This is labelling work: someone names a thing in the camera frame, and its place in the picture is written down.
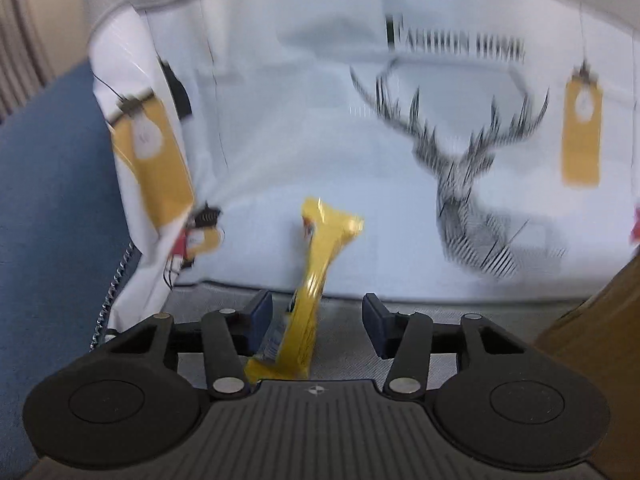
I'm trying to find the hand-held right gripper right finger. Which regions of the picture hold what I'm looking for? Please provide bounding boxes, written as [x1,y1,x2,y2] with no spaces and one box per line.
[361,292,539,396]

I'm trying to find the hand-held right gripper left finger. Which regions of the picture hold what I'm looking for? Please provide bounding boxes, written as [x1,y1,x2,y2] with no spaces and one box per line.
[102,289,275,400]

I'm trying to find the yellow snack bar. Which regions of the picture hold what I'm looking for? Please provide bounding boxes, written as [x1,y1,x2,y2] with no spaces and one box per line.
[242,196,365,381]

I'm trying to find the brown cardboard box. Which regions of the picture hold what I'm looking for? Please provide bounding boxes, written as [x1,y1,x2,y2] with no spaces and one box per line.
[532,252,640,480]

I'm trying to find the grey white printed sofa cover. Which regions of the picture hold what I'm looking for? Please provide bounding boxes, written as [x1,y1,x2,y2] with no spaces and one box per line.
[82,0,640,391]

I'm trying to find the blue sofa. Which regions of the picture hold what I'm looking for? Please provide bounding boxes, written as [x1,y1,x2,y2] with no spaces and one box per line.
[0,60,146,480]

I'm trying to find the beige curtain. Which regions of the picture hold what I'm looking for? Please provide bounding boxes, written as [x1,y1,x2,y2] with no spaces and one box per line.
[0,0,86,121]

